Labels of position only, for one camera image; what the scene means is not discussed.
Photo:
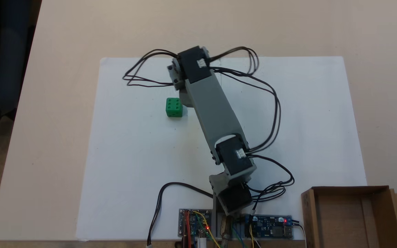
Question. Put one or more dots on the white usb plug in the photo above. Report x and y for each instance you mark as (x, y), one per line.
(201, 244)

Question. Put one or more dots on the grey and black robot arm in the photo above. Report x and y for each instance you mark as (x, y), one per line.
(212, 106)

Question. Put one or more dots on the green die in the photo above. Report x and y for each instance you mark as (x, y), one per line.
(174, 107)

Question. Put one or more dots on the brown cardboard box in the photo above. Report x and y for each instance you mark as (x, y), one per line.
(339, 220)

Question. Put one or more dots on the blue circuit board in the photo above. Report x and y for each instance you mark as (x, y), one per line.
(270, 227)

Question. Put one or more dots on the white paper sheet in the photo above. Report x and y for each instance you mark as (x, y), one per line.
(133, 155)

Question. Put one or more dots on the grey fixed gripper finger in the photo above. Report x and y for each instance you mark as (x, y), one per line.
(185, 98)

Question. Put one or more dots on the green circuit board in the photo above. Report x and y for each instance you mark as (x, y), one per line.
(198, 230)

